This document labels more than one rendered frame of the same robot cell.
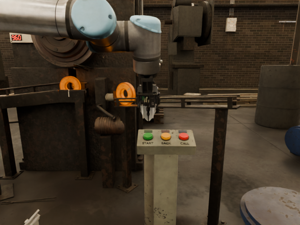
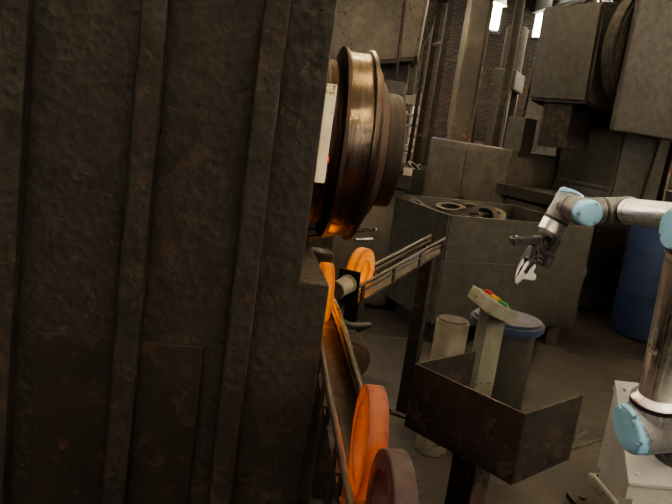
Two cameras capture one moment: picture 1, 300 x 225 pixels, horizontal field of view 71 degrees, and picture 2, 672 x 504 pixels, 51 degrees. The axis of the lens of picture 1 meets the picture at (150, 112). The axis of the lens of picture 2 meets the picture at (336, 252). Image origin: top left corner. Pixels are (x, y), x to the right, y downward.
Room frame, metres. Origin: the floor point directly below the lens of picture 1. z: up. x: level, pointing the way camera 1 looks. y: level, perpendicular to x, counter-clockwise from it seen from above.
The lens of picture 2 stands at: (1.88, 2.37, 1.19)
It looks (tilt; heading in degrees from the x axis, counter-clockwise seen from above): 11 degrees down; 260
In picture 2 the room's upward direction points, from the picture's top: 8 degrees clockwise
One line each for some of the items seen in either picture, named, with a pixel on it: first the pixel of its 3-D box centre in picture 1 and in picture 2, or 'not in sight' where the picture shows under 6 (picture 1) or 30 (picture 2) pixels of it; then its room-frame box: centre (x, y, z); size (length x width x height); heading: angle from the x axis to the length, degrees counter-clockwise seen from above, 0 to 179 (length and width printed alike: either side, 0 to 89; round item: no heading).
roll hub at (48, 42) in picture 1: (59, 31); (384, 150); (1.49, 0.60, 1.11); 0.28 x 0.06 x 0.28; 89
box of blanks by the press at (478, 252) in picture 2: not in sight; (475, 264); (0.27, -1.83, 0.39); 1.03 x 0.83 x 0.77; 14
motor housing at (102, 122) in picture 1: (113, 152); (336, 409); (1.45, 0.27, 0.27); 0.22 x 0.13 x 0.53; 89
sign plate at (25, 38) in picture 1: (26, 30); (319, 131); (1.71, 0.94, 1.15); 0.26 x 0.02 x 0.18; 89
